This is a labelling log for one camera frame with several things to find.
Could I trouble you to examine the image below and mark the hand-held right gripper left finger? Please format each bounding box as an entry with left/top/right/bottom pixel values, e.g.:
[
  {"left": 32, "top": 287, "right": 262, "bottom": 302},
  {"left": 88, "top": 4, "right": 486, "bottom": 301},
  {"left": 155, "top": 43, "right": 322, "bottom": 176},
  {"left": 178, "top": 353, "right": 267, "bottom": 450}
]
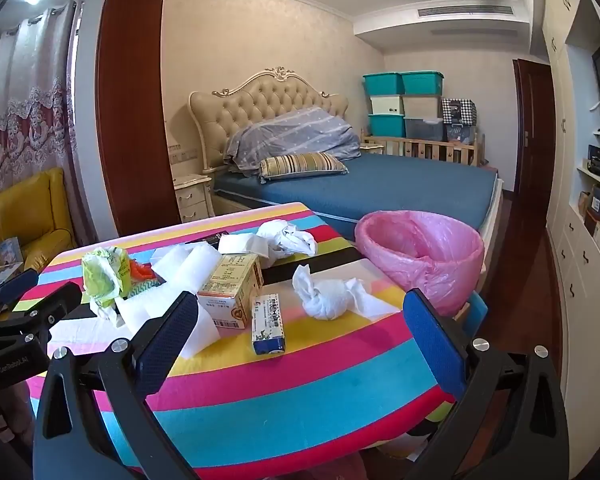
[{"left": 32, "top": 290, "right": 201, "bottom": 480}]

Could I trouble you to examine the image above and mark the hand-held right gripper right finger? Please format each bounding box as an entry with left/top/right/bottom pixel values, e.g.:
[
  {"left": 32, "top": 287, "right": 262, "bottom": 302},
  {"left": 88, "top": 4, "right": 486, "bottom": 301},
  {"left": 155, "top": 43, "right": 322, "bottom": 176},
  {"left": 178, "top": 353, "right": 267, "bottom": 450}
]
[{"left": 402, "top": 288, "right": 571, "bottom": 480}]

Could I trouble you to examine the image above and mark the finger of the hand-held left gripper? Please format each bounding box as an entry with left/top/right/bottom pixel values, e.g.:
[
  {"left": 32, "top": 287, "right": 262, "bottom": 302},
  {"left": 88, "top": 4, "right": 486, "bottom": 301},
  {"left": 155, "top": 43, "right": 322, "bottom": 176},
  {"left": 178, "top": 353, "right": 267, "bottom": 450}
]
[
  {"left": 0, "top": 281, "right": 83, "bottom": 343},
  {"left": 0, "top": 269, "right": 40, "bottom": 317}
]

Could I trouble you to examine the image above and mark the small white tissue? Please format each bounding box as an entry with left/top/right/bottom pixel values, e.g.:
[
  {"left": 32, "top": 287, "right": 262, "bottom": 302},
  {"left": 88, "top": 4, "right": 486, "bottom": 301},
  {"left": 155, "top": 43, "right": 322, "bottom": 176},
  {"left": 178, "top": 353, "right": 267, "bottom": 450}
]
[{"left": 86, "top": 290, "right": 131, "bottom": 322}]

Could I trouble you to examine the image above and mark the green snack wrapper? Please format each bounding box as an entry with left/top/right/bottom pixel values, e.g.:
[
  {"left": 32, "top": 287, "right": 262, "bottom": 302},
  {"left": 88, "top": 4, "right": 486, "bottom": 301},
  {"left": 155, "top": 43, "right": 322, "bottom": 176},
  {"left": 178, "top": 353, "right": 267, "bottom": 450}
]
[{"left": 81, "top": 246, "right": 131, "bottom": 308}]

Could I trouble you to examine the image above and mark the teal zigzag cloth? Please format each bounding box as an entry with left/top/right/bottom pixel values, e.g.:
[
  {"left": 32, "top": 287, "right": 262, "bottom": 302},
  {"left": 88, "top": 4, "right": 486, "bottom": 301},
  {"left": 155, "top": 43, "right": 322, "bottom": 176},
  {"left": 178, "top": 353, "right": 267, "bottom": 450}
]
[{"left": 122, "top": 280, "right": 163, "bottom": 301}]

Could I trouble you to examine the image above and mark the pink lined trash bin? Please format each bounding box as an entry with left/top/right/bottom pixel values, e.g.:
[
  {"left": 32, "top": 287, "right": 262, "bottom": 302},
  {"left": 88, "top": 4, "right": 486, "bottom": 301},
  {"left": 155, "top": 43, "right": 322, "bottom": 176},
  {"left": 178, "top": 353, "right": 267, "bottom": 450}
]
[{"left": 355, "top": 211, "right": 485, "bottom": 317}]

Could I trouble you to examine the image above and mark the white foam sheet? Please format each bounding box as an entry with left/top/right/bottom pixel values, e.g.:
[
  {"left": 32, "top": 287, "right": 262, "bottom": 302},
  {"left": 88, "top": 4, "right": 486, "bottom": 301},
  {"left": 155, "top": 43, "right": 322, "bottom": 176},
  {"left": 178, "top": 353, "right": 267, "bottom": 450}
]
[{"left": 116, "top": 245, "right": 223, "bottom": 347}]

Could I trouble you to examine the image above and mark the orange wrapper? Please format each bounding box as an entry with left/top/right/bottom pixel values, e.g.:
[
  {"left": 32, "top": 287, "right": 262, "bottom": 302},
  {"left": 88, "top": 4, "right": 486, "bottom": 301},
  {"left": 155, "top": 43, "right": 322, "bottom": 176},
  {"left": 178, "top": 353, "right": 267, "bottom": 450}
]
[{"left": 129, "top": 259, "right": 157, "bottom": 282}]

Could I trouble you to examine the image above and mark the yellow medicine box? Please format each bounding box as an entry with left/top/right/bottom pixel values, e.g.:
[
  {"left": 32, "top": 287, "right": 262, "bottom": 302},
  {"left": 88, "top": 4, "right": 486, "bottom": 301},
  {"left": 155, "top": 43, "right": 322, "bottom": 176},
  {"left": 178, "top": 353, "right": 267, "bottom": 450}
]
[{"left": 196, "top": 252, "right": 265, "bottom": 332}]

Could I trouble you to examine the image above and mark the small blue yellow box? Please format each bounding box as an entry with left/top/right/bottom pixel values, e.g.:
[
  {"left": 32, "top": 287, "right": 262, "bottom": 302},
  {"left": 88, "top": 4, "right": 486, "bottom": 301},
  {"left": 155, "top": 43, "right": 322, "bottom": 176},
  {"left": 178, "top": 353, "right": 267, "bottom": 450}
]
[{"left": 250, "top": 292, "right": 287, "bottom": 357}]

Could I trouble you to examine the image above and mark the small black box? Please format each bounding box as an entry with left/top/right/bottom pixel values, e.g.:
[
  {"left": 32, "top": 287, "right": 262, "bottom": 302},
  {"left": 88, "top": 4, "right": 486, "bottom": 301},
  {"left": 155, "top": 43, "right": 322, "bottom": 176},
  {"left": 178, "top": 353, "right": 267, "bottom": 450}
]
[{"left": 185, "top": 231, "right": 231, "bottom": 247}]

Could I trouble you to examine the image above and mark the twisted white tissue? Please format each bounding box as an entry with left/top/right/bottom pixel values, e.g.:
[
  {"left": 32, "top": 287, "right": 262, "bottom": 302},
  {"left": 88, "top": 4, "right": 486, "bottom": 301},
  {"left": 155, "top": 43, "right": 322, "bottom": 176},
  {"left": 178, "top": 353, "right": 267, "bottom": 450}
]
[{"left": 292, "top": 264, "right": 396, "bottom": 321}]

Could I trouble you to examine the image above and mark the blue plastic piece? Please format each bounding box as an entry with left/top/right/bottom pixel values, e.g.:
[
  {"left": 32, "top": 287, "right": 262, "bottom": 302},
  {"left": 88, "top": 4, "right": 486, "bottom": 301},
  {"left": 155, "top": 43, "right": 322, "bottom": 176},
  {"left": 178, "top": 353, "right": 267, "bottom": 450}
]
[{"left": 467, "top": 291, "right": 489, "bottom": 333}]

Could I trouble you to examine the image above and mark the yellow leather armchair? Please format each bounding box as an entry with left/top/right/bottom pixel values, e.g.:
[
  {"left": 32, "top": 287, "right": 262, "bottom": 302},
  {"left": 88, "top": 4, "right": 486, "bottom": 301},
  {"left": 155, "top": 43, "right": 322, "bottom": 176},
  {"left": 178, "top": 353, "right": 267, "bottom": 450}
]
[{"left": 0, "top": 167, "right": 78, "bottom": 273}]

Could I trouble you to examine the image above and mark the striped tablecloth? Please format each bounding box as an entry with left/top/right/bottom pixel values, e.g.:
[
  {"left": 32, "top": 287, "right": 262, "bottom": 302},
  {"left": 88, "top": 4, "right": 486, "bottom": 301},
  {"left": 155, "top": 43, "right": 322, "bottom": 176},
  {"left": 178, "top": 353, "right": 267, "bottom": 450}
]
[{"left": 25, "top": 202, "right": 486, "bottom": 466}]

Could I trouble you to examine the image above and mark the cream nightstand with drawers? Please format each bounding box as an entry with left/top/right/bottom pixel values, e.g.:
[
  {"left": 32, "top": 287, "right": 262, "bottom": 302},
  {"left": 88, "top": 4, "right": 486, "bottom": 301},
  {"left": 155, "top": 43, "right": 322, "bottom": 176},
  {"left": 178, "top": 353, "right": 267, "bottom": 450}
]
[{"left": 174, "top": 174, "right": 213, "bottom": 223}]

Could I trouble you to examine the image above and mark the white built-in wardrobe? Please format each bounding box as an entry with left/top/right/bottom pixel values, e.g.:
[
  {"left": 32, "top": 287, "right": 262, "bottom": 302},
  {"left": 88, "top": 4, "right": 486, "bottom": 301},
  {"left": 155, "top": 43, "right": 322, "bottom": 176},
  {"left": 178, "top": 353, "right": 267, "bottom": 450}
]
[{"left": 542, "top": 0, "right": 600, "bottom": 361}]

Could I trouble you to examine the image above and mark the blue bed mattress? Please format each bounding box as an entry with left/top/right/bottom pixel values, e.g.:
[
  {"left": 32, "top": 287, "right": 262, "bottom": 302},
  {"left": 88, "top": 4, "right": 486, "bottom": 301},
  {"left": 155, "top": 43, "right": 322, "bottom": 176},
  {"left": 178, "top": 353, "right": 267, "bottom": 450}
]
[{"left": 212, "top": 152, "right": 501, "bottom": 233}]

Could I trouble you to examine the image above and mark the pink lace curtain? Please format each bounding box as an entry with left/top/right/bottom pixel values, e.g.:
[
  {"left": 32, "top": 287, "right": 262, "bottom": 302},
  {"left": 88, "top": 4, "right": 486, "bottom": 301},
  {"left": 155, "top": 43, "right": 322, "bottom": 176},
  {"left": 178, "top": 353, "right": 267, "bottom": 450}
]
[{"left": 0, "top": 0, "right": 78, "bottom": 266}]

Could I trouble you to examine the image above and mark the clear grey storage box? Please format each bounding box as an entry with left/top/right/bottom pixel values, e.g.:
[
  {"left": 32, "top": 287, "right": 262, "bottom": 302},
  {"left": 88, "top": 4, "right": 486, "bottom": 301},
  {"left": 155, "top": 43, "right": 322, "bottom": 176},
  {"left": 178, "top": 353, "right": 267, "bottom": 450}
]
[{"left": 404, "top": 116, "right": 446, "bottom": 142}]

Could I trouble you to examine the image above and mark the dark wood panel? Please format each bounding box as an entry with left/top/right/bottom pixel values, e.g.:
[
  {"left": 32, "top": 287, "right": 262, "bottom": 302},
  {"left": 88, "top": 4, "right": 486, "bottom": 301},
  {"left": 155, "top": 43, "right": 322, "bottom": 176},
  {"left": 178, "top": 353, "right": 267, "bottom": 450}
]
[{"left": 96, "top": 0, "right": 176, "bottom": 238}]

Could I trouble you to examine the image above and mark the striped pillow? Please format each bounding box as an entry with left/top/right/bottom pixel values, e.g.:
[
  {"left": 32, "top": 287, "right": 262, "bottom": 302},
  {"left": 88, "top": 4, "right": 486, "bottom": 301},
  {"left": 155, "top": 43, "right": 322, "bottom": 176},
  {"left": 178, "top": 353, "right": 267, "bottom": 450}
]
[{"left": 259, "top": 152, "right": 349, "bottom": 183}]

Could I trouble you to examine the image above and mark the teal storage box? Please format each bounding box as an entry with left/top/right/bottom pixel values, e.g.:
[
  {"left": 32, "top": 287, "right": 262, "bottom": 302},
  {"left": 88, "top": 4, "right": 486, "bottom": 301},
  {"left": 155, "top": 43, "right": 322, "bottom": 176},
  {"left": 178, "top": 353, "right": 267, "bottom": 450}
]
[
  {"left": 363, "top": 72, "right": 406, "bottom": 97},
  {"left": 401, "top": 71, "right": 446, "bottom": 96},
  {"left": 368, "top": 113, "right": 407, "bottom": 138}
]

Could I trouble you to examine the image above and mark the black white checkered bag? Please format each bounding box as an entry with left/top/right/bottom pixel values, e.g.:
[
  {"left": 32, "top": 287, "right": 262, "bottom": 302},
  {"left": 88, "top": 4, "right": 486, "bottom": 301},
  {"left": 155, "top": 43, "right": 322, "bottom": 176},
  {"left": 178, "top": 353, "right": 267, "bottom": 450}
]
[{"left": 441, "top": 98, "right": 477, "bottom": 126}]

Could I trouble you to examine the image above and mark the beige storage box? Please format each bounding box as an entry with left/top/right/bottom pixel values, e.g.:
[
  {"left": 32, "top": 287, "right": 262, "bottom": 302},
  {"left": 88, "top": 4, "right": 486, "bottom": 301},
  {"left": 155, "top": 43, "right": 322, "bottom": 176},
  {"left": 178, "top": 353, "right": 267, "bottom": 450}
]
[{"left": 402, "top": 94, "right": 443, "bottom": 118}]

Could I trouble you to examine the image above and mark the dark wood door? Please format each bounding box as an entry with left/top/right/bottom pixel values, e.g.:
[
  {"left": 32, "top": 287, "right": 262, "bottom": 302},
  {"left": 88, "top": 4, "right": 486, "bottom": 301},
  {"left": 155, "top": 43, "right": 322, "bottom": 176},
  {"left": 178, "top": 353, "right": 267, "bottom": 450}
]
[{"left": 512, "top": 58, "right": 556, "bottom": 196}]

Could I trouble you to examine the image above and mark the cream storage box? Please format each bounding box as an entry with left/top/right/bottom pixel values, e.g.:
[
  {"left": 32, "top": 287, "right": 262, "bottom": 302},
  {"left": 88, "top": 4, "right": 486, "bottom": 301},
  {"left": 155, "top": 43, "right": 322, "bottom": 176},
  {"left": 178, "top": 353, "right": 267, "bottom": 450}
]
[{"left": 369, "top": 94, "right": 406, "bottom": 116}]

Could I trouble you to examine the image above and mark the grey blue folded duvet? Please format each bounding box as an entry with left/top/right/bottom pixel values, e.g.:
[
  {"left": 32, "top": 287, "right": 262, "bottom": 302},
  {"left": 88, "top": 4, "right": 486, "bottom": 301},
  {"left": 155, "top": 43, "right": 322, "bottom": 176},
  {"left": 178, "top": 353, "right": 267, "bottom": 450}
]
[{"left": 224, "top": 106, "right": 362, "bottom": 177}]

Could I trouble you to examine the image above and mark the beige tufted headboard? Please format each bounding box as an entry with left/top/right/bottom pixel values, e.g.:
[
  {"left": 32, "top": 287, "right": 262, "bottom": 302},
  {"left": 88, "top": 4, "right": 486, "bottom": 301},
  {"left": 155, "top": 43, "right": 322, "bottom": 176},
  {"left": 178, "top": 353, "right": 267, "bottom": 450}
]
[{"left": 188, "top": 66, "right": 350, "bottom": 171}]

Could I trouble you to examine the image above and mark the slim linear air vent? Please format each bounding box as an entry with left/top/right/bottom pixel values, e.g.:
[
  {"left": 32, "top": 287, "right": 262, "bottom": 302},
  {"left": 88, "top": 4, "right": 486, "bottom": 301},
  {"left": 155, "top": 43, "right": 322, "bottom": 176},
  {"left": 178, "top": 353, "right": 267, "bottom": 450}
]
[{"left": 430, "top": 27, "right": 518, "bottom": 37}]

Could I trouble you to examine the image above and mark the ceiling air vent grille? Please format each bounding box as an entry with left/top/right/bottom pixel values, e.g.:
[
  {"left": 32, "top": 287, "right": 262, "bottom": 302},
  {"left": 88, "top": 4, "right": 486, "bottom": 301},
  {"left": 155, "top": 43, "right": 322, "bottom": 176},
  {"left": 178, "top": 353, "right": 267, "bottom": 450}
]
[{"left": 417, "top": 5, "right": 515, "bottom": 17}]

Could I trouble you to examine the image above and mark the wall outlet panel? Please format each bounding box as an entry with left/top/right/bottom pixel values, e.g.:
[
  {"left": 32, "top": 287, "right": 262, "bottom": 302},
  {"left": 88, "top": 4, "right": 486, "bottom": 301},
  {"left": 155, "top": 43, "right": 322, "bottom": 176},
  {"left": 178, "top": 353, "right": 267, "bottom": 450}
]
[{"left": 167, "top": 144, "right": 198, "bottom": 163}]

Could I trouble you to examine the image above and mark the wooden crib rail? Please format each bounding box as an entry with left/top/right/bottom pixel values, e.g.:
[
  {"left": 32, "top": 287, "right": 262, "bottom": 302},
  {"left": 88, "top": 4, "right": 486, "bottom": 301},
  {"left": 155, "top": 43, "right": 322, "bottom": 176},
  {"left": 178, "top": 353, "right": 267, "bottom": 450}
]
[{"left": 362, "top": 134, "right": 483, "bottom": 167}]

